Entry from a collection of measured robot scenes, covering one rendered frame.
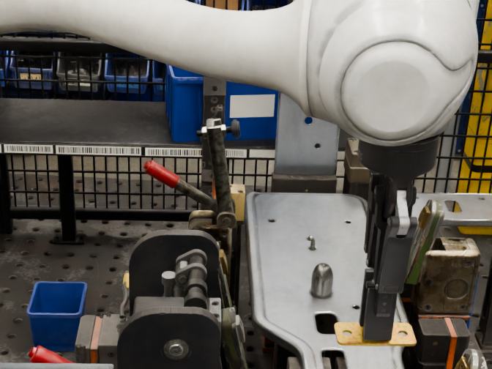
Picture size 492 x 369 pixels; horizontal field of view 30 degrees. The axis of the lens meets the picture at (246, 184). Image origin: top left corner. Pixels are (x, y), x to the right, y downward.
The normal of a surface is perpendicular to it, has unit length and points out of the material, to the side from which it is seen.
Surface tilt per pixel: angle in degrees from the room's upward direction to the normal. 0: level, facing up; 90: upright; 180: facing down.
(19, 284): 0
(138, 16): 60
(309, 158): 90
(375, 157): 90
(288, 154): 90
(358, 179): 89
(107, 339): 0
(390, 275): 99
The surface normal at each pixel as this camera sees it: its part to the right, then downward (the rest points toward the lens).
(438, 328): 0.04, -0.89
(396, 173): -0.13, 0.44
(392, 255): 0.04, 0.59
